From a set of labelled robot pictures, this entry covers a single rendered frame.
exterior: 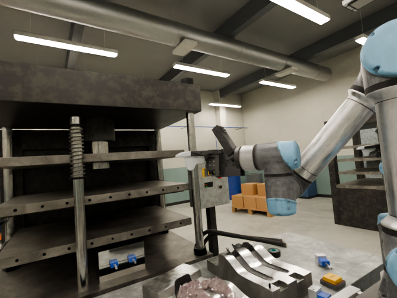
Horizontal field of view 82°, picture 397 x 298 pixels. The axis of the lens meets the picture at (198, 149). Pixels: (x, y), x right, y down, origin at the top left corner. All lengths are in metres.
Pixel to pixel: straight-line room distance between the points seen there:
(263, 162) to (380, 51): 0.33
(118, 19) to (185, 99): 2.66
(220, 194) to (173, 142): 6.55
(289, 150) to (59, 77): 1.24
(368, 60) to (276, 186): 0.33
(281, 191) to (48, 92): 1.24
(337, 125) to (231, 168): 0.31
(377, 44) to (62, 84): 1.35
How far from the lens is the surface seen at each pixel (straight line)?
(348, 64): 8.32
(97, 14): 4.08
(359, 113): 0.73
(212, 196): 1.90
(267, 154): 0.63
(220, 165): 0.69
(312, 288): 1.26
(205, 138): 9.11
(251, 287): 1.23
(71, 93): 1.47
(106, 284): 1.60
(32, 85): 1.48
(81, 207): 1.47
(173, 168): 8.29
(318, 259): 1.59
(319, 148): 0.73
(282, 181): 0.63
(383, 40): 0.60
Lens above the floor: 1.44
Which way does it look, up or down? 3 degrees up
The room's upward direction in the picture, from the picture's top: 5 degrees counter-clockwise
